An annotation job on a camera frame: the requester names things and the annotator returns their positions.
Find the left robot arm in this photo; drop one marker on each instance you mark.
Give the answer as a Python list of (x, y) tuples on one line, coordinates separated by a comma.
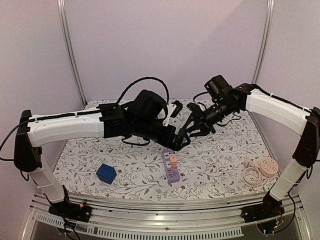
[(107, 121)]

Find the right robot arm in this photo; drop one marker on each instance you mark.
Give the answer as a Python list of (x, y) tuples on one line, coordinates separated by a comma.
[(251, 98)]

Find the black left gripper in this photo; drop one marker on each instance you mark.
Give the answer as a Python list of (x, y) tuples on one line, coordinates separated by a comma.
[(177, 145)]

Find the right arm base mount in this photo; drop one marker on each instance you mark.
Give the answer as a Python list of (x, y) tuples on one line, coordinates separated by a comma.
[(269, 208)]

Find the pink plug adapter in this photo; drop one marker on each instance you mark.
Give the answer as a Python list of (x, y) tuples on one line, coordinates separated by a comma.
[(173, 160)]

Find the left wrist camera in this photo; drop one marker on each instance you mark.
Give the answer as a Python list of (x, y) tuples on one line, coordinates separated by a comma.
[(171, 110)]

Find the left aluminium frame post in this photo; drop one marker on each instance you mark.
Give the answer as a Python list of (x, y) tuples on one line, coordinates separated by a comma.
[(61, 7)]

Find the floral table cloth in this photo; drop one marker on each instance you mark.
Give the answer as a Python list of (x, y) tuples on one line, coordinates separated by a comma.
[(212, 166)]

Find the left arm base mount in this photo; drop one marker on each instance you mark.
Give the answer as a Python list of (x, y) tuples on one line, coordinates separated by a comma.
[(68, 210)]

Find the purple power strip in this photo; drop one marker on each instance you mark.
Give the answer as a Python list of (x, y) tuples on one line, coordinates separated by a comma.
[(172, 174)]

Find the pink round power socket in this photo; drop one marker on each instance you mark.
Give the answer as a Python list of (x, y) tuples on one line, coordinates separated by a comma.
[(268, 167)]

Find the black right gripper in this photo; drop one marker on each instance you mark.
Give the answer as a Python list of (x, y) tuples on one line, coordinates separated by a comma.
[(200, 119)]

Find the aluminium front rail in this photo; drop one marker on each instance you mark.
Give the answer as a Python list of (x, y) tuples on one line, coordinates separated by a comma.
[(205, 219)]

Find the dark blue cube socket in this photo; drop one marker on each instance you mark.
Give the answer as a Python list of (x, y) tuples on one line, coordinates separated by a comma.
[(106, 174)]

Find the aluminium frame post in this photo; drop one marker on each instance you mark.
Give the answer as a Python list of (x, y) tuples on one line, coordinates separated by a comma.
[(264, 40), (61, 7)]

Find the right aluminium frame post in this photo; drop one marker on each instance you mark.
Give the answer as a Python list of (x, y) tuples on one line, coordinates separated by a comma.
[(264, 40)]

